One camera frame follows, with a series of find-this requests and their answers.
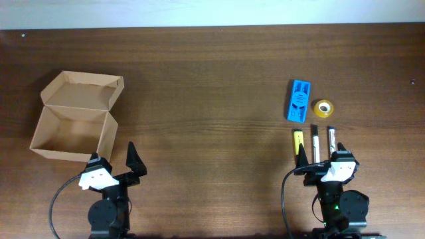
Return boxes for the brown cardboard box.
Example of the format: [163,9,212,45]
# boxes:
[29,71,124,162]

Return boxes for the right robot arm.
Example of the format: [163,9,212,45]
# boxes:
[295,143,369,238]

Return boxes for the white marker blue cap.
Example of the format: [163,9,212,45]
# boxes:
[328,127,337,157]

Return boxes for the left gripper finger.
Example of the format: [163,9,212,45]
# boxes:
[86,153,112,173]
[126,141,147,176]

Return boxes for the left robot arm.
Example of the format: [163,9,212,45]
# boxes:
[79,142,147,238]

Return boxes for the white marker black cap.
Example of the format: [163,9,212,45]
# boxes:
[311,125,321,163]

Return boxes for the yellow highlighter pen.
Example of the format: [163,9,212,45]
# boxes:
[294,129,303,161]

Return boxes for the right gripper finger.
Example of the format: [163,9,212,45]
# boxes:
[331,142,355,163]
[296,143,309,167]

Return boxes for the yellow adhesive tape roll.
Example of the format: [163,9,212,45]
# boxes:
[313,100,334,118]

